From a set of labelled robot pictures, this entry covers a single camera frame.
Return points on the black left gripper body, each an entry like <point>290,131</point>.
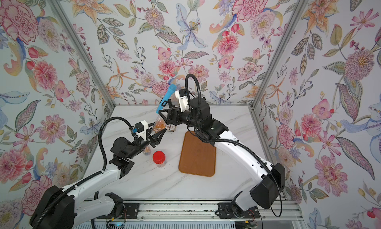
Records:
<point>151,138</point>

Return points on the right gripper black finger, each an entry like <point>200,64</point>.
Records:
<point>172,117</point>
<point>167,107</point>

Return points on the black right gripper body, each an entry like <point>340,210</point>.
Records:
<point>173,116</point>

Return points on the clear jar with candies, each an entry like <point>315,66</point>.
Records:
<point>160,125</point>

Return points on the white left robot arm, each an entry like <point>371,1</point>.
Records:
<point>67,207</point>

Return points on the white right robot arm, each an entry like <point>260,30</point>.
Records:
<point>269,179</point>

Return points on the small clear jar of candies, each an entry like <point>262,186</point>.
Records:
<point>147,151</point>

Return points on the red lidded plastic jar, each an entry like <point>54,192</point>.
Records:
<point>159,158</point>

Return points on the blue microphone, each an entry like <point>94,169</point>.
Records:
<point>171,90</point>

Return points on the brown wooden tray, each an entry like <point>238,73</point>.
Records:
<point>197,158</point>

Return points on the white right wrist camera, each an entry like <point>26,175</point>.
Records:
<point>183,99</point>

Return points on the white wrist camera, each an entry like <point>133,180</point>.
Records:
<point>140,129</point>
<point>183,99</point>

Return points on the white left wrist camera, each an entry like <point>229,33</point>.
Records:
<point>140,129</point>

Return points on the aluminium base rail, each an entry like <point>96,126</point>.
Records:
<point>198,214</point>

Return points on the aluminium frame post right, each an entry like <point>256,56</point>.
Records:
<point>299,8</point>

